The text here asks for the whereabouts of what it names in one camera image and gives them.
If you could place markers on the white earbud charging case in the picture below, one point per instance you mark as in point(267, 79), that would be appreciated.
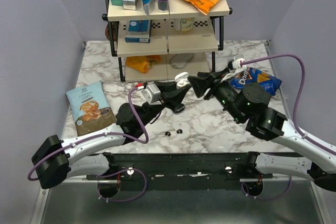
point(182, 79)

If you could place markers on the blue white box middle shelf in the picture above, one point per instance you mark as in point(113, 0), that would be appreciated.
point(138, 31)

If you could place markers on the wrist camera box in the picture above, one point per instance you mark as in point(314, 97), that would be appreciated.
point(150, 92)
point(236, 62)

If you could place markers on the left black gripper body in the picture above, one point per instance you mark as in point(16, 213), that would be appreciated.
point(161, 102)

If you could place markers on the cassava chips bag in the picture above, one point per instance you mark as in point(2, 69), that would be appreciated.
point(91, 109)

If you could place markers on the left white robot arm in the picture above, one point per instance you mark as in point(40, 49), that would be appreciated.
point(57, 160)

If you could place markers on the beige three-tier shelf rack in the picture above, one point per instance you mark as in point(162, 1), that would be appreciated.
point(204, 40)

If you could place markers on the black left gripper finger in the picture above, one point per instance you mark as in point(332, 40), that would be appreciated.
point(166, 87)
point(181, 93)

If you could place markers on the cream printed mug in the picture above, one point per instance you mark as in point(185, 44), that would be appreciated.
point(183, 24)

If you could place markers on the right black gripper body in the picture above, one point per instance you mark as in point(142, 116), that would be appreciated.
point(224, 92)

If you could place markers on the blue Doritos chip bag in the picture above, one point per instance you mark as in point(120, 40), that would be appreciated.
point(252, 75)

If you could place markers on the brown object behind rack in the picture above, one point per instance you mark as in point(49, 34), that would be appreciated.
point(108, 32)

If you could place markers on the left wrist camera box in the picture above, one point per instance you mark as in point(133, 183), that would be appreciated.
point(150, 92)

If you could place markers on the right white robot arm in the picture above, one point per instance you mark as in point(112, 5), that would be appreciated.
point(316, 158)

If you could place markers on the orange snack bag bottom shelf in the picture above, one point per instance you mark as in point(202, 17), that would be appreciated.
point(142, 63)

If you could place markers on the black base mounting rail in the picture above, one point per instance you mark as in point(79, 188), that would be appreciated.
point(194, 171)

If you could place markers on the black earbud charging case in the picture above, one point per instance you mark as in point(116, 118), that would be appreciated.
point(179, 109)

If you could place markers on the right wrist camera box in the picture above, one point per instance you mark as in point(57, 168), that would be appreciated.
point(236, 62)

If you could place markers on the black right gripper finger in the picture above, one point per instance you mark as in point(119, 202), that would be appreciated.
point(203, 86)
point(202, 76)

